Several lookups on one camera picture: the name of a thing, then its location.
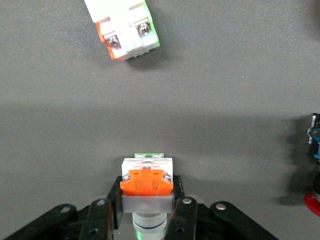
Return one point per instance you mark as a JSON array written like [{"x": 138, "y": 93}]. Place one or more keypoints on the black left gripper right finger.
[{"x": 183, "y": 220}]

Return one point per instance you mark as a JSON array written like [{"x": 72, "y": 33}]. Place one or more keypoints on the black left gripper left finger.
[{"x": 100, "y": 220}]

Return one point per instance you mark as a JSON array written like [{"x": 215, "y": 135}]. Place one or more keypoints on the white switch with orange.
[{"x": 146, "y": 185}]

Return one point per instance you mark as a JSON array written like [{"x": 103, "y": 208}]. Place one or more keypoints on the green push button white block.
[{"x": 125, "y": 32}]

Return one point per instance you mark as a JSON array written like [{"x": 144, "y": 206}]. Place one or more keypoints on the red push button switch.
[{"x": 315, "y": 140}]

